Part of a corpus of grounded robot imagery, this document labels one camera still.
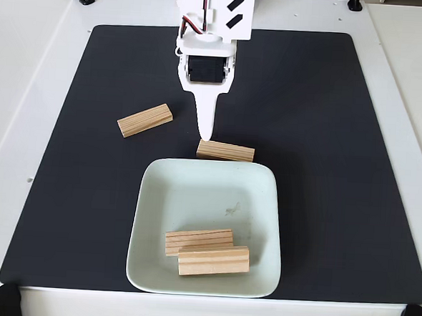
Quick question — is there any striped grain wooden block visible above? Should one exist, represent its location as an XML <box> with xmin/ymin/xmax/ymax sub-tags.
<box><xmin>195</xmin><ymin>138</ymin><xmax>256</xmax><ymax>164</ymax></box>

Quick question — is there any pale green square plate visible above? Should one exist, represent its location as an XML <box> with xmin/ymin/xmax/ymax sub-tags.
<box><xmin>123</xmin><ymin>154</ymin><xmax>289</xmax><ymax>301</ymax></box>

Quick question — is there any four-groove wooden block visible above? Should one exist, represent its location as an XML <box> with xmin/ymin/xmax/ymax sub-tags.
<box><xmin>164</xmin><ymin>224</ymin><xmax>236</xmax><ymax>261</ymax></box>

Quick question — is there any single-groove wooden block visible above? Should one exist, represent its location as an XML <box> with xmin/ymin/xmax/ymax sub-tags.
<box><xmin>177</xmin><ymin>241</ymin><xmax>252</xmax><ymax>280</ymax></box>

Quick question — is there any plain wooden block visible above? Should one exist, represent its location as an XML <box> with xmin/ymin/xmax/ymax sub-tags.
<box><xmin>116</xmin><ymin>100</ymin><xmax>175</xmax><ymax>142</ymax></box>

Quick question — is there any black rubber mat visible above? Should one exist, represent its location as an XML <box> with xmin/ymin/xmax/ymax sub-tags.
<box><xmin>0</xmin><ymin>12</ymin><xmax>422</xmax><ymax>310</ymax></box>

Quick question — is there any wrist servo cable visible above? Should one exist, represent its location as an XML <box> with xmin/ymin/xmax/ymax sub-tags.
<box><xmin>173</xmin><ymin>0</ymin><xmax>216</xmax><ymax>59</ymax></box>

